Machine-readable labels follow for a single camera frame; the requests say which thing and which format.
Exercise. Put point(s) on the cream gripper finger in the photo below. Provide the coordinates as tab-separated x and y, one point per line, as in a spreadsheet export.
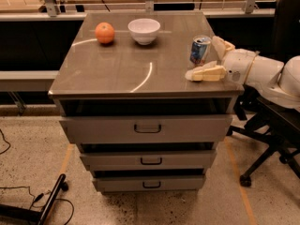
221	46
210	72

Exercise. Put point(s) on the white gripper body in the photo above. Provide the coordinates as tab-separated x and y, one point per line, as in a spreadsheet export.
238	65

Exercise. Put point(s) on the redbull can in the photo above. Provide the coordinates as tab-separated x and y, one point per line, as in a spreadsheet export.
199	50

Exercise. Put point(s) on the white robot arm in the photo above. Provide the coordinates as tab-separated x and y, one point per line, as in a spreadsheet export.
273	80

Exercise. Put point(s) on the white bowl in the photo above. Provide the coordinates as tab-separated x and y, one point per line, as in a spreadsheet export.
144	31

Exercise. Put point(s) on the top drawer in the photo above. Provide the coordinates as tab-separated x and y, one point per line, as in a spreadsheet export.
146	129

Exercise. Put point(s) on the drawer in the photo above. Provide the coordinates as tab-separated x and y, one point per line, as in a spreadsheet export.
159	183
134	161
146	129

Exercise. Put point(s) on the black office chair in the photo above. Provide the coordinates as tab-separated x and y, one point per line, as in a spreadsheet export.
266	121

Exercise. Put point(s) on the grey drawer cabinet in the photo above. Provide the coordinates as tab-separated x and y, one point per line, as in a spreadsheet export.
124	78

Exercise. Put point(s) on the orange fruit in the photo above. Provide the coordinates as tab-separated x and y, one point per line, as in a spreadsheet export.
104	33

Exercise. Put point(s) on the bottom drawer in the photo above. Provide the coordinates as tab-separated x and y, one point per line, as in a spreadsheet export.
159	183

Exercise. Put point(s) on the middle drawer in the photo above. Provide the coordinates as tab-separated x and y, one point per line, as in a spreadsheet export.
134	161

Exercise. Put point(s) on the grey metal bench rail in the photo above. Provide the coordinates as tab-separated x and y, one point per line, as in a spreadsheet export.
26	81

